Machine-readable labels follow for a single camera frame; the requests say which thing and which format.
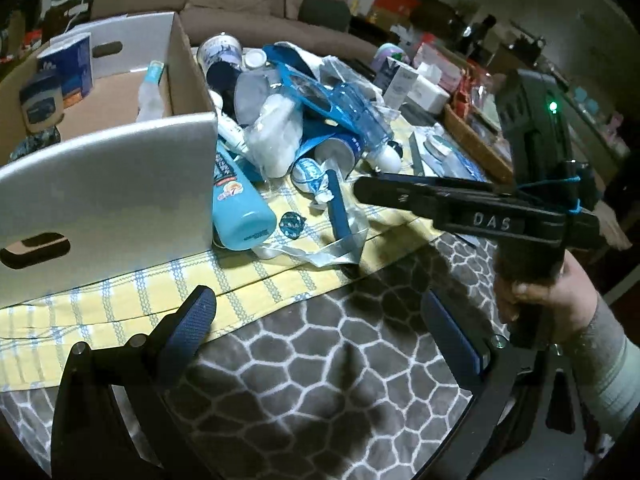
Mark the grey sleeve forearm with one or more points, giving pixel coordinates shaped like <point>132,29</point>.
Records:
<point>606,370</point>

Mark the white tissue box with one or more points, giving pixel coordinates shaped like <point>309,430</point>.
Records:
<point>426,92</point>

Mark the light blue bottle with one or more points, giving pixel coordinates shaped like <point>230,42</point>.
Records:
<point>241,217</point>

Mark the blue jar with lid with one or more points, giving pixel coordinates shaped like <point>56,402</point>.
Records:
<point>41,101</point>

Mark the dark green cushion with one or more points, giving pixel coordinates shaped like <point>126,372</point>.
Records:
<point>330,14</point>

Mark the blue white round canister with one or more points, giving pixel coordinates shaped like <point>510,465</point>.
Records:
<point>221,51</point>

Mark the grey pebble pattern mat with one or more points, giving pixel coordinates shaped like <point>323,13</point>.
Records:
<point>346,385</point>

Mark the blue white box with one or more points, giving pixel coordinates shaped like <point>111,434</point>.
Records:
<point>71,59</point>

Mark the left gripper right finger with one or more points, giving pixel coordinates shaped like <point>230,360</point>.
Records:
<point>461,338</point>

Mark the yellow checked cloth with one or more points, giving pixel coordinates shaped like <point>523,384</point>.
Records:
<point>36,335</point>

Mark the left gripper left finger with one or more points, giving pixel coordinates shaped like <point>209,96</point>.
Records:
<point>182,333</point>

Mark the person right hand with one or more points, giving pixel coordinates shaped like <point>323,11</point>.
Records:
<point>571,298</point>

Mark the cardboard box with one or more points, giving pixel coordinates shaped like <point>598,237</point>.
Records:
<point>130,185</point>

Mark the white tall carton box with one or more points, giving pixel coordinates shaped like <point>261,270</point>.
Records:
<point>395,79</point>

